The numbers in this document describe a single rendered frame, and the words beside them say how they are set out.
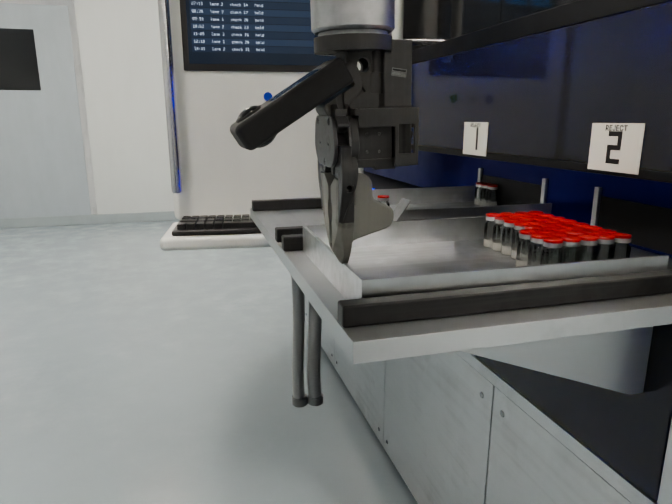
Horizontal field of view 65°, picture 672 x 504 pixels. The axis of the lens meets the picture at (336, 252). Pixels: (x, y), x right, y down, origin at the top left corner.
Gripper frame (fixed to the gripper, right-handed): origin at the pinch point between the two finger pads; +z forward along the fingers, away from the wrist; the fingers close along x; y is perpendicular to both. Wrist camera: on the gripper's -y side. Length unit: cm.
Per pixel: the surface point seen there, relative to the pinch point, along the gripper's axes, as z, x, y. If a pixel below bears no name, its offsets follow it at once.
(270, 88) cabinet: -18, 89, 8
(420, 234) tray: 4.1, 18.8, 17.8
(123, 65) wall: -55, 545, -65
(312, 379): 68, 95, 17
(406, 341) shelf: 4.9, -11.8, 2.7
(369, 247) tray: 5.1, 18.0, 9.8
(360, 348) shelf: 4.9, -11.8, -1.4
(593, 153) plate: -7.1, 9.9, 38.3
